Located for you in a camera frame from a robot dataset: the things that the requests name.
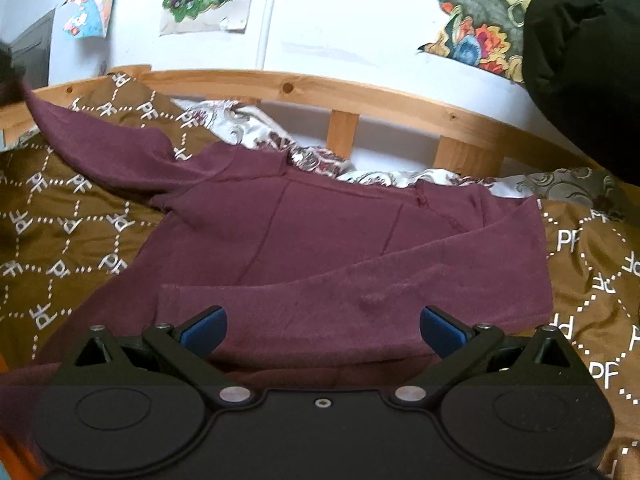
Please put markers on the orange and blue wall poster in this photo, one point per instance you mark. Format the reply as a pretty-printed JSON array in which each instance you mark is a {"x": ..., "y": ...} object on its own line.
[{"x": 92, "y": 2}]

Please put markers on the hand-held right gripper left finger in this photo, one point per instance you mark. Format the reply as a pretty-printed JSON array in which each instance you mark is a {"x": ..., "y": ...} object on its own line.
[{"x": 207, "y": 327}]

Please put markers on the maroon sweater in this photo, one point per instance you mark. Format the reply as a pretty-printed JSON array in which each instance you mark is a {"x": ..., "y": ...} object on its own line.
[{"x": 320, "y": 240}]

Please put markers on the white wall pipe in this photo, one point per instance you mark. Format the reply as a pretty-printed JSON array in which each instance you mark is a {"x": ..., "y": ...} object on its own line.
[{"x": 267, "y": 25}]

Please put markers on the black jacket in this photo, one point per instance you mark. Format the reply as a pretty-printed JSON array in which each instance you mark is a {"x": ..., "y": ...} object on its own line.
[{"x": 585, "y": 60}]

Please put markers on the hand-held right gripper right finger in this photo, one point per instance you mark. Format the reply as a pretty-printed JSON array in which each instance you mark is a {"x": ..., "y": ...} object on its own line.
[{"x": 440, "y": 327}]

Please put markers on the dark colourful wall poster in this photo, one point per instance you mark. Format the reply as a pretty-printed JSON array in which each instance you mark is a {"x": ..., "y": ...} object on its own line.
[{"x": 480, "y": 15}]

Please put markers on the wooden bed frame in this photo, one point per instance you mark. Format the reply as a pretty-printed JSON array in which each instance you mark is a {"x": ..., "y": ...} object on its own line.
[{"x": 320, "y": 90}]

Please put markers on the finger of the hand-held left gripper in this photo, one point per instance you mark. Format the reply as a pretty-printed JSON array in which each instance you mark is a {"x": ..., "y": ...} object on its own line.
[{"x": 10, "y": 77}]

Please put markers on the grey window frame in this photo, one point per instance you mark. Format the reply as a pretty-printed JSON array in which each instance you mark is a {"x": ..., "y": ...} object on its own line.
[{"x": 35, "y": 50}]

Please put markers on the white floral bed sheet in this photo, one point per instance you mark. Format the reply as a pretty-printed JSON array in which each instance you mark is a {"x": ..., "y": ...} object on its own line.
[{"x": 260, "y": 130}]

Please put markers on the brown printed blanket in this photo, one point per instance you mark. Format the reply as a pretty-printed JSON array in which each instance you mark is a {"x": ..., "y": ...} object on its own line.
[{"x": 75, "y": 220}]

